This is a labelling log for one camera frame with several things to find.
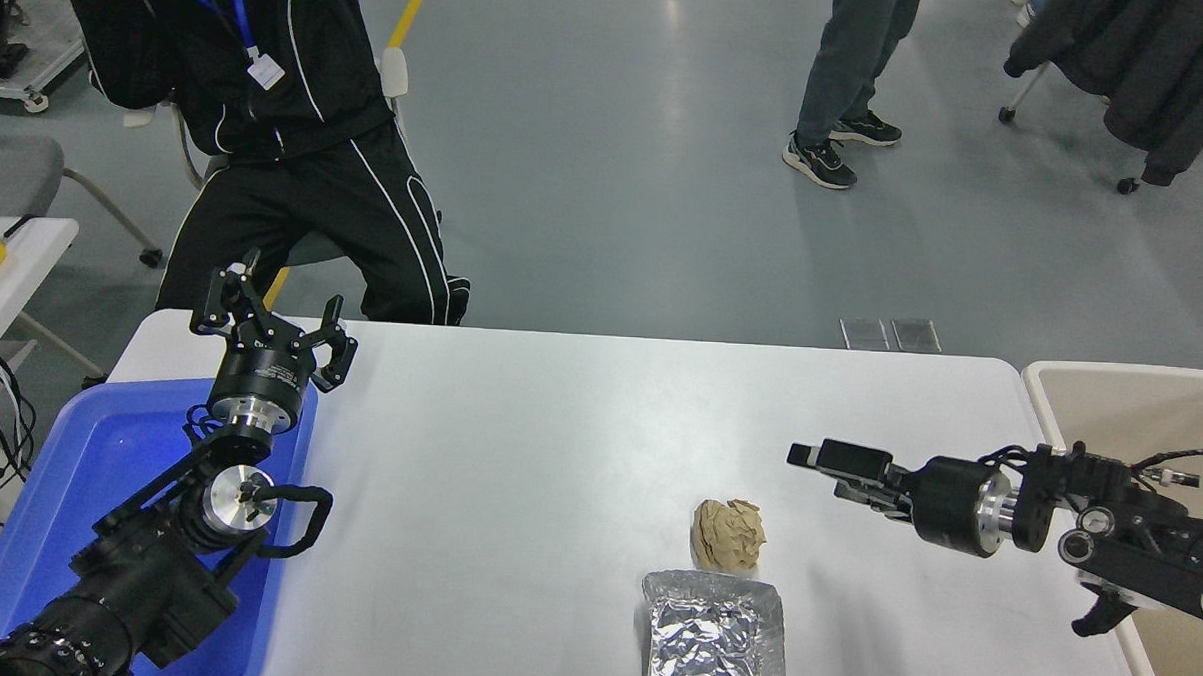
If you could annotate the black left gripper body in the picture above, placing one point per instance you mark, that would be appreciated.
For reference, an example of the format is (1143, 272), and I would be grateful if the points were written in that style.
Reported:
(265, 371)

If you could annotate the seated person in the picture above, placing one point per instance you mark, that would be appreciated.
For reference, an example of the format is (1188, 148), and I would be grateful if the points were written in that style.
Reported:
(297, 167)

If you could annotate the blue plastic tray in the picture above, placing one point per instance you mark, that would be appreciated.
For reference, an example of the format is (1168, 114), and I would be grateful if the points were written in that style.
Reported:
(87, 470)

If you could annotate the crumpled tan paper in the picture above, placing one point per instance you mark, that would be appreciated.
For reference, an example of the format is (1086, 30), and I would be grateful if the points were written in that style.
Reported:
(727, 535)

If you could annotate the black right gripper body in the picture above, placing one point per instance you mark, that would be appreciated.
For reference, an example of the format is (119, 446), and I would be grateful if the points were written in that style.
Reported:
(946, 505)

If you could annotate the grey padded chair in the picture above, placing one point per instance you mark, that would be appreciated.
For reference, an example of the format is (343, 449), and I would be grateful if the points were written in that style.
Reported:
(7, 172)

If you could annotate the white chair holding jacket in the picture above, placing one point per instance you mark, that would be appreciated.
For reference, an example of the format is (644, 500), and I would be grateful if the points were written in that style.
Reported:
(1020, 92)

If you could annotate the standing person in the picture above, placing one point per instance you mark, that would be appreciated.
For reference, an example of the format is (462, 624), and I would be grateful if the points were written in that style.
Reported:
(851, 57)

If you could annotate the aluminium frame cart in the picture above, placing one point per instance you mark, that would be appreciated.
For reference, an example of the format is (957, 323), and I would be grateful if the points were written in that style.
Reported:
(40, 73)

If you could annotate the large pale bin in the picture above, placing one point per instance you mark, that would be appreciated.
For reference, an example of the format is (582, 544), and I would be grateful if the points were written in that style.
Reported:
(1119, 416)

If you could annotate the silver foil tray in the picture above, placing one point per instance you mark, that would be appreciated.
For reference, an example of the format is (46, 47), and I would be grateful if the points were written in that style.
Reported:
(711, 642)

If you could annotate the dark grey jacket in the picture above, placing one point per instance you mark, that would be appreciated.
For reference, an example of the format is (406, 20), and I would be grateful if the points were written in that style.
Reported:
(1151, 67)

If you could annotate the white name badge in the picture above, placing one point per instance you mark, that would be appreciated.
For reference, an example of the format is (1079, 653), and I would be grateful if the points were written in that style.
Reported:
(267, 72)

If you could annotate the clear floor plate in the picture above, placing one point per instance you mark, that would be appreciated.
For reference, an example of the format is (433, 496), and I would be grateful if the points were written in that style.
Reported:
(864, 333)
(915, 335)

